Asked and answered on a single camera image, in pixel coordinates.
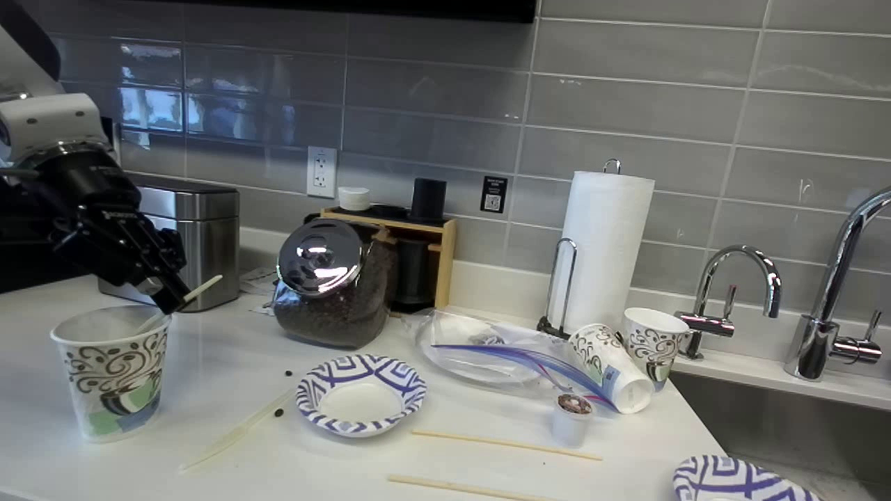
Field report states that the steel countertop bin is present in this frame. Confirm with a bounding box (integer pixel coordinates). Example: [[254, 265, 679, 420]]
[[133, 176, 239, 313]]

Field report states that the clear plastic zip bag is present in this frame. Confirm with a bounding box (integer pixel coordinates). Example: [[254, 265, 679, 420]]
[[416, 313, 607, 400]]

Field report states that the upright patterned paper cup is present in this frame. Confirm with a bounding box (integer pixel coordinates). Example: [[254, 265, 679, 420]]
[[622, 307, 690, 388]]

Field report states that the paper towel holder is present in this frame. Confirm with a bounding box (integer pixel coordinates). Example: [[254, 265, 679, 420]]
[[537, 236, 580, 338]]

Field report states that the white wall outlet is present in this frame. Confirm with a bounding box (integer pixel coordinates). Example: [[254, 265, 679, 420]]
[[306, 149, 338, 199]]

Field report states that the chrome large faucet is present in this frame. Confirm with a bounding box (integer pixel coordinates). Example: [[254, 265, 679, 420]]
[[783, 183, 891, 381]]

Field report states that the wooden shelf organizer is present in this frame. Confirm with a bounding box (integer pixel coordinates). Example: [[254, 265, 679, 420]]
[[323, 207, 458, 313]]

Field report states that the cream plastic spoon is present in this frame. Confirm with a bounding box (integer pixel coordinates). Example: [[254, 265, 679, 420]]
[[128, 272, 226, 338]]

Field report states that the chrome small faucet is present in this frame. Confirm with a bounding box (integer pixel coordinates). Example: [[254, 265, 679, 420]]
[[679, 246, 783, 360]]

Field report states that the lying patterned paper cup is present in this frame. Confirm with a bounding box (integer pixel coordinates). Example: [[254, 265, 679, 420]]
[[569, 324, 655, 414]]

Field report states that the glass coffee bean jar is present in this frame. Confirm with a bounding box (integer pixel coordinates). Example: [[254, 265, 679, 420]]
[[272, 217, 394, 350]]

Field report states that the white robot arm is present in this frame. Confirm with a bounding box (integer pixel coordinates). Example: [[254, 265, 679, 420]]
[[0, 16, 190, 316]]

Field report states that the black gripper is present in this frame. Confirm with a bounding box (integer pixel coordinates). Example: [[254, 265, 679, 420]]
[[50, 207, 190, 316]]

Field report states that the small coffee pod cup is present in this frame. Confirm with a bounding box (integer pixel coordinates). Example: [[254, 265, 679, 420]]
[[552, 394, 594, 449]]

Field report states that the paper towel roll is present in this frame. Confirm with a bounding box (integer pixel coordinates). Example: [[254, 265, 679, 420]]
[[562, 171, 655, 331]]

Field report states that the black cylinder container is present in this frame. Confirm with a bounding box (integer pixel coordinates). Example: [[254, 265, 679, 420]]
[[409, 179, 446, 224]]

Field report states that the patterned paper coffee cup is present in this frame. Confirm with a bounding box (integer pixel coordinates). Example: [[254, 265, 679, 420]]
[[50, 307, 171, 442]]

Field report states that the white small jar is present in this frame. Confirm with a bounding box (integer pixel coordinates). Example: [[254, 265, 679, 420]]
[[338, 186, 370, 211]]

